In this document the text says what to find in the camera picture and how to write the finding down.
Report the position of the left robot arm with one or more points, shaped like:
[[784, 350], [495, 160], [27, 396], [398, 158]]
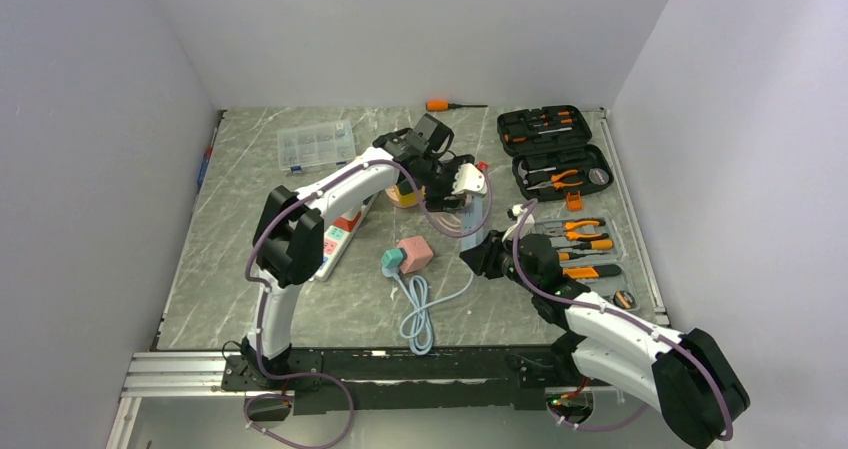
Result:
[[288, 244]]

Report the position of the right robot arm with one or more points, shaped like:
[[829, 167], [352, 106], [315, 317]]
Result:
[[683, 376]]

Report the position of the white long power strip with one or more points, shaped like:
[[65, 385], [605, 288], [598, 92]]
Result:
[[336, 242]]

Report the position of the pink round socket base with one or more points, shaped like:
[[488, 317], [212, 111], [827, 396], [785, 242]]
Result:
[[390, 194]]

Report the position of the pink cube socket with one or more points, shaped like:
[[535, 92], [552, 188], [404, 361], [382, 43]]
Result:
[[417, 254]]

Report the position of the yellow cube adapter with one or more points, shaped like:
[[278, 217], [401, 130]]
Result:
[[406, 198]]

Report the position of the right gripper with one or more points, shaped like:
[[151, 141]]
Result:
[[483, 258]]

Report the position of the red cube adapter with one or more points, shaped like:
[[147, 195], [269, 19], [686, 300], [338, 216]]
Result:
[[349, 221]]

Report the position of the black tool case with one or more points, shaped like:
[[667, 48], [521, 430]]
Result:
[[548, 140]]

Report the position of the orange handled pliers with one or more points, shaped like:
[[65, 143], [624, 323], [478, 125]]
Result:
[[566, 179]]

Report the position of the clear screw organizer box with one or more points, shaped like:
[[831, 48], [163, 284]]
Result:
[[315, 145]]

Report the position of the light blue power strip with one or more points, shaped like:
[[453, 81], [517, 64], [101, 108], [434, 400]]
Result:
[[473, 222]]

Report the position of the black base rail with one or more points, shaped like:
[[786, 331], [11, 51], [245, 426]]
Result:
[[320, 380]]

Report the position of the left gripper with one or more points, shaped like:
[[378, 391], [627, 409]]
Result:
[[436, 202]]

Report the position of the orange handled screwdriver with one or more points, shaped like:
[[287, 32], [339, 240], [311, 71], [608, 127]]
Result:
[[444, 105]]

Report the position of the orange utility knife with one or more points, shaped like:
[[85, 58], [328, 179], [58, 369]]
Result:
[[592, 272]]

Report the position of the grey tool case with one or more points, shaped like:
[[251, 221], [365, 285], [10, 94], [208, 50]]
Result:
[[589, 242]]

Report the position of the teal cube adapter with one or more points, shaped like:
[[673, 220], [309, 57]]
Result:
[[394, 259]]

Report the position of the light blue round plug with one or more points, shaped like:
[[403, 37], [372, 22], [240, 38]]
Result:
[[391, 273]]

